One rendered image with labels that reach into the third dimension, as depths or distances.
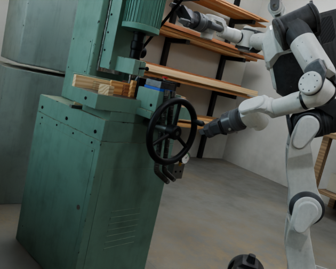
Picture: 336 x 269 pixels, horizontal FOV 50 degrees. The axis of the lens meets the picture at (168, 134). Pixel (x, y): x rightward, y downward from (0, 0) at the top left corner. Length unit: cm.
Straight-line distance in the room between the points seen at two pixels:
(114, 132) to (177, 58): 331
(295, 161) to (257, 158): 370
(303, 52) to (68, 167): 108
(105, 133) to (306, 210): 88
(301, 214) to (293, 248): 17
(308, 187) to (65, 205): 106
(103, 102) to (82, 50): 49
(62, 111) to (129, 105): 37
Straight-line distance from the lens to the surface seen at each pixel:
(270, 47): 154
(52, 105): 185
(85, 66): 184
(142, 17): 167
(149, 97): 155
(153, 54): 454
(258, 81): 544
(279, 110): 133
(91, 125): 156
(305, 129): 158
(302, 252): 174
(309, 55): 132
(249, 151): 539
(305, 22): 142
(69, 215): 171
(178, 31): 414
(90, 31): 186
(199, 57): 500
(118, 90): 165
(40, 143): 193
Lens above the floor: 102
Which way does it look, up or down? 9 degrees down
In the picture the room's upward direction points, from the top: 13 degrees clockwise
